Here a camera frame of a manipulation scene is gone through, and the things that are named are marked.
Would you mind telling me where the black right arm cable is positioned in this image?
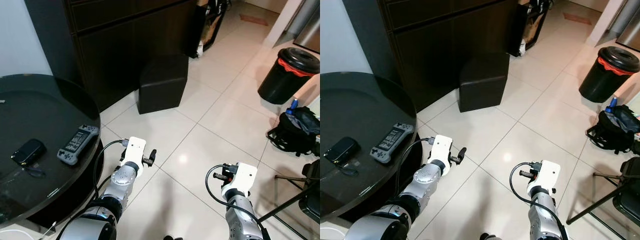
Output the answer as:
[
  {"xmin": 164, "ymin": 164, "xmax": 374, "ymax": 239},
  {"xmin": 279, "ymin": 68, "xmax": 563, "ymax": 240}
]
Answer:
[
  {"xmin": 509, "ymin": 161, "xmax": 568, "ymax": 240},
  {"xmin": 205, "ymin": 164, "xmax": 266, "ymax": 240}
]

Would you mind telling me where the black cube ottoman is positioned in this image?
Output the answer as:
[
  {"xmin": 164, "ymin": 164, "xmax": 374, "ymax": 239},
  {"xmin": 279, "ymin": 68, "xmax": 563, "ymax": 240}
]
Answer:
[
  {"xmin": 458, "ymin": 52, "xmax": 511, "ymax": 113},
  {"xmin": 138, "ymin": 54, "xmax": 190, "ymax": 115}
]

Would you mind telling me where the black metal frame chair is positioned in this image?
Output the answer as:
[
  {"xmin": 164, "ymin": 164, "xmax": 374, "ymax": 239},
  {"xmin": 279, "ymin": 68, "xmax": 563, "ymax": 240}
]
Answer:
[
  {"xmin": 257, "ymin": 159, "xmax": 321, "ymax": 240},
  {"xmin": 567, "ymin": 156, "xmax": 640, "ymax": 226}
]

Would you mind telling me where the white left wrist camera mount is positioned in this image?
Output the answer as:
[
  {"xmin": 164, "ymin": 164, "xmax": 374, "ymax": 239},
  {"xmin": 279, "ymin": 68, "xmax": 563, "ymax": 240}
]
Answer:
[
  {"xmin": 119, "ymin": 136, "xmax": 148, "ymax": 175},
  {"xmin": 429, "ymin": 134, "xmax": 454, "ymax": 173}
]

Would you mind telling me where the black phone pouch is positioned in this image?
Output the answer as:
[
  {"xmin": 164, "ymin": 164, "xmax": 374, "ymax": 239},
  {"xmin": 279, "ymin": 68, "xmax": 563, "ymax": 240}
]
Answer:
[
  {"xmin": 11, "ymin": 139, "xmax": 47, "ymax": 167},
  {"xmin": 324, "ymin": 136, "xmax": 361, "ymax": 165}
]

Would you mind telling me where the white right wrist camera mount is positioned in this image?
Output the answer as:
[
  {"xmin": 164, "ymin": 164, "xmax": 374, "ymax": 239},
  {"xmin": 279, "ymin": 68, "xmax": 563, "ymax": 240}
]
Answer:
[
  {"xmin": 528, "ymin": 160, "xmax": 562, "ymax": 197},
  {"xmin": 221, "ymin": 162, "xmax": 259, "ymax": 200}
]

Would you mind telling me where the black bin with red liner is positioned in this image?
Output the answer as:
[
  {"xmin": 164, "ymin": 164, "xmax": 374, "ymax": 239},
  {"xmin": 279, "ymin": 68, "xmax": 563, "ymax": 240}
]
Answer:
[
  {"xmin": 257, "ymin": 47, "xmax": 321, "ymax": 105},
  {"xmin": 579, "ymin": 46, "xmax": 640, "ymax": 104}
]

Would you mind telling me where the black backpack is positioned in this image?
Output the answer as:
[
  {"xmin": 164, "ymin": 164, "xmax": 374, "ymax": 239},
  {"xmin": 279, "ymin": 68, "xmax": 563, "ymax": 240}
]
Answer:
[
  {"xmin": 586, "ymin": 104, "xmax": 640, "ymax": 155},
  {"xmin": 266, "ymin": 106, "xmax": 321, "ymax": 157}
]

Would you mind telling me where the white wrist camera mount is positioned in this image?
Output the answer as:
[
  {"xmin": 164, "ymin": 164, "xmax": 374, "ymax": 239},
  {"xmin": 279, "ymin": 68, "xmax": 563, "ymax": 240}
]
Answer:
[
  {"xmin": 119, "ymin": 136, "xmax": 148, "ymax": 175},
  {"xmin": 528, "ymin": 160, "xmax": 562, "ymax": 197},
  {"xmin": 221, "ymin": 162, "xmax": 259, "ymax": 200},
  {"xmin": 429, "ymin": 134, "xmax": 454, "ymax": 173}
]

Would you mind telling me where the stainless steel fridge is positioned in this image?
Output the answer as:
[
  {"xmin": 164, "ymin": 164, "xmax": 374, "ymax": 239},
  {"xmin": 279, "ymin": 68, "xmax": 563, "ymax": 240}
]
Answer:
[
  {"xmin": 292, "ymin": 0, "xmax": 321, "ymax": 53},
  {"xmin": 615, "ymin": 0, "xmax": 640, "ymax": 51}
]

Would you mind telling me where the red floor mat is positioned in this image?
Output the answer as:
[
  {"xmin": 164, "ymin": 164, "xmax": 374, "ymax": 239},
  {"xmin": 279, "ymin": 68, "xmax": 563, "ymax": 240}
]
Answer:
[
  {"xmin": 239, "ymin": 14, "xmax": 269, "ymax": 26},
  {"xmin": 562, "ymin": 12, "xmax": 593, "ymax": 25}
]

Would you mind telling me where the grey handheld controller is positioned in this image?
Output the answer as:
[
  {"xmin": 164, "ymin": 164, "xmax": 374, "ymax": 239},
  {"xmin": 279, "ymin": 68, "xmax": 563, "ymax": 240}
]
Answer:
[
  {"xmin": 370, "ymin": 123, "xmax": 415, "ymax": 164},
  {"xmin": 56, "ymin": 125, "xmax": 100, "ymax": 166}
]

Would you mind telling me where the black leaning bag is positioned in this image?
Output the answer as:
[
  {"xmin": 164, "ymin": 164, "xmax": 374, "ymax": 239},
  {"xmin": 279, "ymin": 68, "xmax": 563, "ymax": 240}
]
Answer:
[
  {"xmin": 507, "ymin": 0, "xmax": 553, "ymax": 57},
  {"xmin": 187, "ymin": 0, "xmax": 232, "ymax": 58}
]

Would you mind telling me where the round black glass table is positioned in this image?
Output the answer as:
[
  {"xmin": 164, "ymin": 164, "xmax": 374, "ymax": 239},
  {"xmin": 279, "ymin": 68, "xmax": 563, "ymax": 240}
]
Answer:
[
  {"xmin": 0, "ymin": 74, "xmax": 106, "ymax": 228},
  {"xmin": 320, "ymin": 71, "xmax": 420, "ymax": 222}
]

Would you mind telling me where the dark wooden cabinet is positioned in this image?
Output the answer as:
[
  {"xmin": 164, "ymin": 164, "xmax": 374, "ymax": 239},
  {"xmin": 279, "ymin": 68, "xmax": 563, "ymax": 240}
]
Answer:
[
  {"xmin": 342, "ymin": 0, "xmax": 521, "ymax": 113},
  {"xmin": 25, "ymin": 0, "xmax": 201, "ymax": 113}
]

